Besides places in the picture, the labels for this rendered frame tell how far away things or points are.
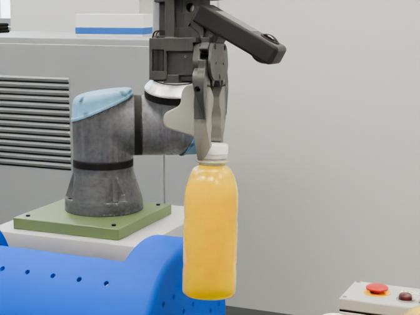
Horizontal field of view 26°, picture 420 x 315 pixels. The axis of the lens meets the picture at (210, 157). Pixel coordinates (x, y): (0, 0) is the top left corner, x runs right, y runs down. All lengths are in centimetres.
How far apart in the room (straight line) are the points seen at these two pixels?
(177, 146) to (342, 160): 233
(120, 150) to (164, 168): 118
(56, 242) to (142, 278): 46
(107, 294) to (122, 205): 50
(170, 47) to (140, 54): 174
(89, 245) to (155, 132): 25
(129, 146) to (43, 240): 24
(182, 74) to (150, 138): 59
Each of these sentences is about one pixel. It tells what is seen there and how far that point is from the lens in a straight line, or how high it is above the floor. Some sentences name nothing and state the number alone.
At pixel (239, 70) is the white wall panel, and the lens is 409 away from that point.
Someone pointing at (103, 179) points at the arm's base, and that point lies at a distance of 171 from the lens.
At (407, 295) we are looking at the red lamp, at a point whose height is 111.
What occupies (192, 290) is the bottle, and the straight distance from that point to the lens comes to 115.
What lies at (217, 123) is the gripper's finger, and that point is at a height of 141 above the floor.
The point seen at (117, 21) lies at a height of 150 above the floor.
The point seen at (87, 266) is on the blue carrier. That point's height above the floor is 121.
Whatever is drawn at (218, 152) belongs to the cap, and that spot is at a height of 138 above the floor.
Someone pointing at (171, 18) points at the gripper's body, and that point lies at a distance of 114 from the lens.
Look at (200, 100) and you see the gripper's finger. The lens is 110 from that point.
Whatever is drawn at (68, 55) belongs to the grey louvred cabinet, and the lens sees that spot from 299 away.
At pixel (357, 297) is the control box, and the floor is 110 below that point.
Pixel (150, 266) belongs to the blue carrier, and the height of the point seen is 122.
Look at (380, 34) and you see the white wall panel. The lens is 390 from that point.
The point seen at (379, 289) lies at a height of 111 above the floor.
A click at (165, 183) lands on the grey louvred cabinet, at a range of 290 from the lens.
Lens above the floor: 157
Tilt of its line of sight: 10 degrees down
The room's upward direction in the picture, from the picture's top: straight up
